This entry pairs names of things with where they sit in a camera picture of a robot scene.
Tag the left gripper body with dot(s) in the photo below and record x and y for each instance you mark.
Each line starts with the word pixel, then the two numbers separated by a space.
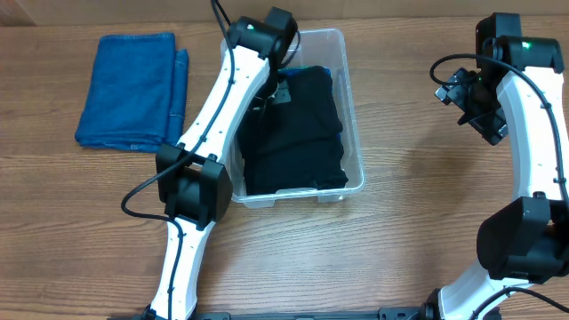
pixel 277 92

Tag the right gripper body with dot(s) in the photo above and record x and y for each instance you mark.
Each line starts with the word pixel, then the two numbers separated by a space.
pixel 476 109

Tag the shiny blue sequin cloth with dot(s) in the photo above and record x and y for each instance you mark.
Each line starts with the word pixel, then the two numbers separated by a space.
pixel 312 112

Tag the black cloth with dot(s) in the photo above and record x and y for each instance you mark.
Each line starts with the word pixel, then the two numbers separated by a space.
pixel 263 133
pixel 313 164

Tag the clear plastic storage bin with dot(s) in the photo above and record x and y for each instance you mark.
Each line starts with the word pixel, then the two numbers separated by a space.
pixel 315 47

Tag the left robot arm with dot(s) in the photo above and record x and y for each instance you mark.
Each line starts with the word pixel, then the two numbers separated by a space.
pixel 193 179

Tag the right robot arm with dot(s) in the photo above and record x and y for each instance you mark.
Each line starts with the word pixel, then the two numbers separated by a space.
pixel 515 94

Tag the folded blue denim jeans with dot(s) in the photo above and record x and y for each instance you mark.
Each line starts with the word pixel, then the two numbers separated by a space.
pixel 137 96

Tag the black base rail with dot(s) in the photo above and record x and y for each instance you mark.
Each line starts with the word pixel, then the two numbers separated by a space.
pixel 396 313

